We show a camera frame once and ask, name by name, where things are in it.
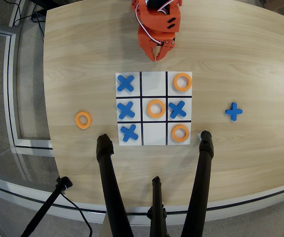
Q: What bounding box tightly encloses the blue foam cross piece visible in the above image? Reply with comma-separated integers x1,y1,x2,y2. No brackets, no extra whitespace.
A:
117,75,135,92
168,100,187,119
117,101,135,119
120,124,139,143
225,102,243,122

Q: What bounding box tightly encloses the white framed glass panel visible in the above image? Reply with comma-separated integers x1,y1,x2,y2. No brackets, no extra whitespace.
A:
0,27,55,151

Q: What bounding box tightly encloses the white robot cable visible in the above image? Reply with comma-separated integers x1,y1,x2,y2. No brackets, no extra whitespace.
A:
134,0,172,46

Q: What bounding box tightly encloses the black cable on pole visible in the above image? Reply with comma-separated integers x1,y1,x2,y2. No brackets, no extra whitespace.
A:
60,192,93,237

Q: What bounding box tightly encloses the white tic-tac-toe board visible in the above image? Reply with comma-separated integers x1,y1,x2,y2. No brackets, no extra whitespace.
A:
115,71,193,146

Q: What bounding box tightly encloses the orange foam ring piece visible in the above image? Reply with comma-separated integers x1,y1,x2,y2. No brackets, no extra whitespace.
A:
171,124,190,143
75,111,92,129
173,73,193,92
147,99,166,118

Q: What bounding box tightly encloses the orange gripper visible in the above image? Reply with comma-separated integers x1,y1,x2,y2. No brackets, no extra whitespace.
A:
138,7,182,62

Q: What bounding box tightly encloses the thin black tripod column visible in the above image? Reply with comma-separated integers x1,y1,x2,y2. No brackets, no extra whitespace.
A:
146,176,168,237

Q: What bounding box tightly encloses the black floor cable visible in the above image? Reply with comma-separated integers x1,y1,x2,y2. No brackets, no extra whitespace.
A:
12,0,26,28
31,3,46,40

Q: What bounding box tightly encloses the cardboard box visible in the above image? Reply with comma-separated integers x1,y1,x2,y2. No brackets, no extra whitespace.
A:
259,0,284,12

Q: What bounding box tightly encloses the black pole with clamp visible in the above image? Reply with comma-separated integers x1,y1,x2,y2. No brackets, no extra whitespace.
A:
20,176,73,237

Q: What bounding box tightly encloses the black tripod leg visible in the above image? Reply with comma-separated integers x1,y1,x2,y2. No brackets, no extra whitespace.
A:
180,130,215,237
96,133,134,237

